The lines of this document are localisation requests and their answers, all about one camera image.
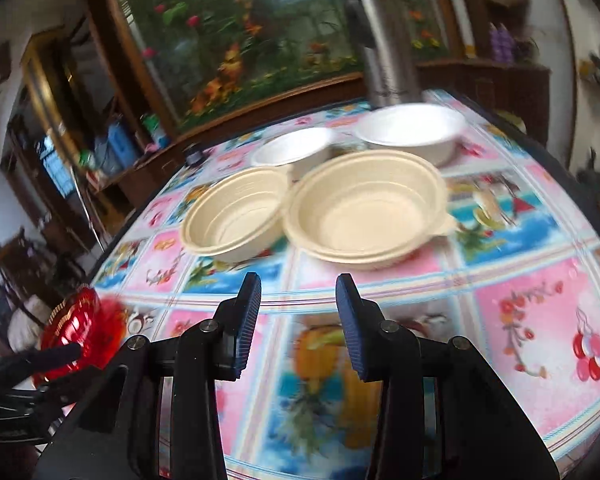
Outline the printed plastic tablecloth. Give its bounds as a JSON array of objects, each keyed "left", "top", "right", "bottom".
[{"left": 87, "top": 89, "right": 600, "bottom": 480}]

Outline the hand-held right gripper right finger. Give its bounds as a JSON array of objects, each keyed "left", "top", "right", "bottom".
[{"left": 335, "top": 274, "right": 561, "bottom": 480}]

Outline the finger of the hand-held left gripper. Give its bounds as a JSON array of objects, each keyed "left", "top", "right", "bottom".
[{"left": 0, "top": 342, "right": 83, "bottom": 378}]

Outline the purple grape ornament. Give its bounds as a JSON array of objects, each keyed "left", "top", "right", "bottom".
[{"left": 489, "top": 24, "right": 520, "bottom": 65}]

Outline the green bottle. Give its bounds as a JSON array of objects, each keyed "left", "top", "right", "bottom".
[{"left": 141, "top": 112, "right": 171, "bottom": 150}]

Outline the wooden sideboard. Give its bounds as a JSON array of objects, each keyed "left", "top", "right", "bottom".
[{"left": 87, "top": 72, "right": 371, "bottom": 211}]

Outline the red plate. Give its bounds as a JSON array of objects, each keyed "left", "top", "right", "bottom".
[{"left": 34, "top": 284, "right": 127, "bottom": 386}]

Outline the barred window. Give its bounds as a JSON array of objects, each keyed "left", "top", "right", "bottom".
[{"left": 36, "top": 134, "right": 78, "bottom": 198}]

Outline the large beige bowl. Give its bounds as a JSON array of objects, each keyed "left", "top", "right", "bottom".
[{"left": 282, "top": 150, "right": 457, "bottom": 271}]

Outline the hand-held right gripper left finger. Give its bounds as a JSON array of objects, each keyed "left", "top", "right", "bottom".
[{"left": 32, "top": 272, "right": 263, "bottom": 480}]

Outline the small beige bowl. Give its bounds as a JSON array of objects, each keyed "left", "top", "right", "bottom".
[{"left": 180, "top": 167, "right": 292, "bottom": 263}]

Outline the tall wooden cabinet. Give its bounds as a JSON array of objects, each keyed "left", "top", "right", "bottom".
[{"left": 0, "top": 27, "right": 148, "bottom": 256}]

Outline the dark wooden side cabinet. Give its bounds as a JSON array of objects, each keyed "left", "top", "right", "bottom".
[{"left": 416, "top": 59, "right": 552, "bottom": 147}]

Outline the stainless steel thermos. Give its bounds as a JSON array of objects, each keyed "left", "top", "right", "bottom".
[{"left": 341, "top": 0, "right": 422, "bottom": 108}]

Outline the blue plastic container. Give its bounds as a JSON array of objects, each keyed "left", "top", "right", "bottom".
[{"left": 106, "top": 121, "right": 141, "bottom": 167}]

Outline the large white bowl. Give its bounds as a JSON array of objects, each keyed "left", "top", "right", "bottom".
[{"left": 352, "top": 103, "right": 467, "bottom": 168}]

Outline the small white bowl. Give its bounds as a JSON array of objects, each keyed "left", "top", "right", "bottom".
[{"left": 250, "top": 126, "right": 337, "bottom": 181}]

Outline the framed floral painting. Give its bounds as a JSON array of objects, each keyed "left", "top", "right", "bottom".
[{"left": 77, "top": 0, "right": 468, "bottom": 133}]

